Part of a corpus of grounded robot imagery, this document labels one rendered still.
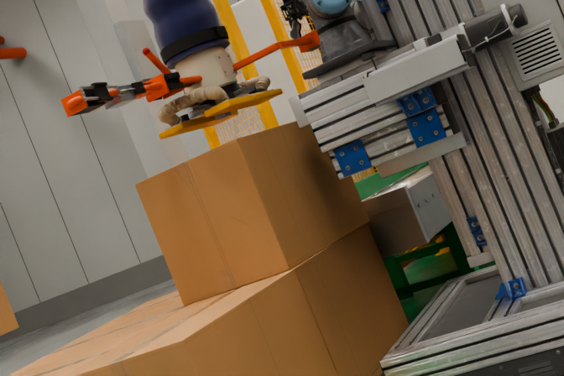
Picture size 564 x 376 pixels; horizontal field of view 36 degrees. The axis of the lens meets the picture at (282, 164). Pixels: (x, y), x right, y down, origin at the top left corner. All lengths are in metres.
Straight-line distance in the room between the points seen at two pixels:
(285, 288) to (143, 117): 2.02
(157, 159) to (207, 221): 1.69
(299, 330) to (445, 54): 0.83
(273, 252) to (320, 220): 0.28
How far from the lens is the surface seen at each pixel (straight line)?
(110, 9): 4.35
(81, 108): 2.34
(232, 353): 2.13
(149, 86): 2.56
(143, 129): 4.28
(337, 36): 2.45
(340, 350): 2.59
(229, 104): 2.64
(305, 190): 2.70
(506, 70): 2.53
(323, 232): 2.71
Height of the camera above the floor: 0.79
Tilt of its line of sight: 1 degrees up
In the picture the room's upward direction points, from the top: 22 degrees counter-clockwise
